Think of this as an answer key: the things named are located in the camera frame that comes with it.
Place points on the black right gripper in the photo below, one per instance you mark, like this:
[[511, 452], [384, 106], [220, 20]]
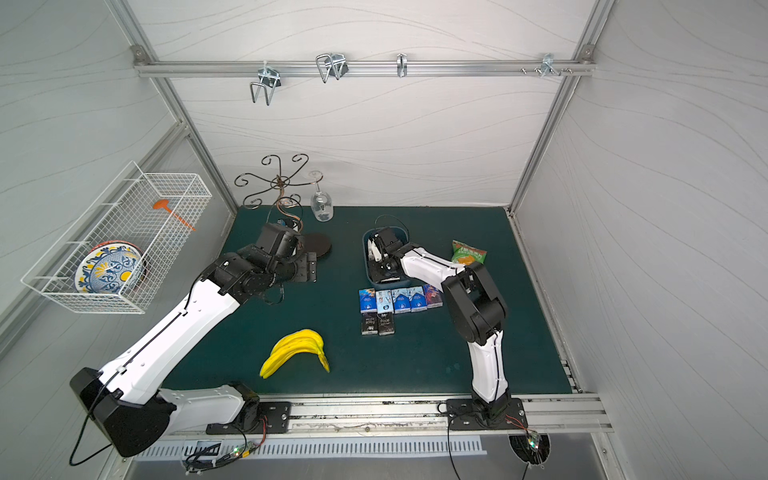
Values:
[[384, 260]]

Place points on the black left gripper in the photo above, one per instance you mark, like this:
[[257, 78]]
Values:
[[305, 267]]

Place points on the white blue tissue pack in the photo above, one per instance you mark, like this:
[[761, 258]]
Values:
[[384, 302]]

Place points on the dark blue tissue pack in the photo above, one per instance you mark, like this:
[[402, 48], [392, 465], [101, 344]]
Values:
[[367, 301]]

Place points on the light blue tissue pack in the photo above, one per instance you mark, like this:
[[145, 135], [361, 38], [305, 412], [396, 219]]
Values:
[[401, 301], [417, 299]]

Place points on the red blue tissue pack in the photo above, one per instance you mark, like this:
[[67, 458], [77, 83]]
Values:
[[433, 296]]

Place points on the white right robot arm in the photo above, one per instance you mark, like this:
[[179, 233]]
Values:
[[477, 308]]

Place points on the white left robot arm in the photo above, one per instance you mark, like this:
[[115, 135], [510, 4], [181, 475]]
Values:
[[126, 399]]

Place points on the teal storage box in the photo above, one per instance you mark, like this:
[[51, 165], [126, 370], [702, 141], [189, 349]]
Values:
[[403, 234]]

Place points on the copper glass rack stand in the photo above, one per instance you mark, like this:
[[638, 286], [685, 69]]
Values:
[[289, 207]]

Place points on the green snack bag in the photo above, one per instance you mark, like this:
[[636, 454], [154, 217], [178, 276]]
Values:
[[465, 254]]

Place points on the yellow banana bunch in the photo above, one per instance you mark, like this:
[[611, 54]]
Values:
[[300, 342]]

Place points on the orange spatula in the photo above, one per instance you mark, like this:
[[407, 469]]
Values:
[[163, 204]]

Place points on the blue yellow patterned plate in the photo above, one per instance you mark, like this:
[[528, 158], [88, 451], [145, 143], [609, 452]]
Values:
[[110, 268]]

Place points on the metal hook left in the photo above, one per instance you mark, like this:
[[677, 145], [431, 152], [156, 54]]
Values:
[[268, 80]]

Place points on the metal hook middle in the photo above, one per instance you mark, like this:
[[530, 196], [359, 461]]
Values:
[[331, 65]]

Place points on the metal hook small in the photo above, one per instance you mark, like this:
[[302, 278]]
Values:
[[401, 65]]

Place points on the metal hook right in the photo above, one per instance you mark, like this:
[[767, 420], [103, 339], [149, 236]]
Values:
[[546, 68]]

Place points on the white wire basket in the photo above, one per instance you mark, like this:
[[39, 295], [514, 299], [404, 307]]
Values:
[[124, 212]]

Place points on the aluminium top rail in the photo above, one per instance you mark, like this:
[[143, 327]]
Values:
[[581, 66]]

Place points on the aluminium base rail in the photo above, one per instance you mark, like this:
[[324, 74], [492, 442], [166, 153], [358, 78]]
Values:
[[380, 415]]

